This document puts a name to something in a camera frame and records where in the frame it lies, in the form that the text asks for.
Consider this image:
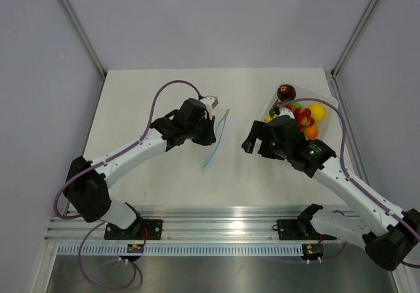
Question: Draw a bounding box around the clear zip bag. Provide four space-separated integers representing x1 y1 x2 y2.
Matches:
203 109 230 168

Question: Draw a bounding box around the dark red apple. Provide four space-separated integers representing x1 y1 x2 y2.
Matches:
277 84 296 102

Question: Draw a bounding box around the yellow bell pepper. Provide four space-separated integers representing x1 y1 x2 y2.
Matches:
264 115 276 123

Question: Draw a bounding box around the green fruit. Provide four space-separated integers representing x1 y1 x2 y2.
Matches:
286 102 304 111

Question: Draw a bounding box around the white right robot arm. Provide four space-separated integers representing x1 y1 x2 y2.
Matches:
241 115 419 271

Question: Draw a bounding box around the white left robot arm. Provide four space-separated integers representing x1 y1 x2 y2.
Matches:
64 96 218 240

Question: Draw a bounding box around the orange-yellow mango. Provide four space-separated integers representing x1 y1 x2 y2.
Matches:
303 124 319 140

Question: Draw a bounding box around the yellow lemon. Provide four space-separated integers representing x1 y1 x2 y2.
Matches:
308 103 327 123

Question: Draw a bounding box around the right controller board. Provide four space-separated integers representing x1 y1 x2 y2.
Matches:
303 243 324 259

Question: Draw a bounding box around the controller board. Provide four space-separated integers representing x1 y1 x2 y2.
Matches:
303 243 324 259
127 244 144 254

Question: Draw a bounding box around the left controller board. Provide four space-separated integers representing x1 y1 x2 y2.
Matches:
127 244 144 254

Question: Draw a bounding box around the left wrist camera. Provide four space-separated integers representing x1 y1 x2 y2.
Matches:
200 96 219 111

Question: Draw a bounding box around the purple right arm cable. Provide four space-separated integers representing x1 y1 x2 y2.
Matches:
278 97 420 269

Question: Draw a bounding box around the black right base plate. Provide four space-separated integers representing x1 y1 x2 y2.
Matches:
272 219 337 241

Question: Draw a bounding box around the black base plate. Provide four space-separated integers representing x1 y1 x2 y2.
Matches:
104 219 163 240
272 219 337 241

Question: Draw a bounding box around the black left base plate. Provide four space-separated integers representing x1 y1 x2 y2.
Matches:
104 219 163 240

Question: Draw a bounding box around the white slotted cable duct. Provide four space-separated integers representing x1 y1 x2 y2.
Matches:
58 242 303 257

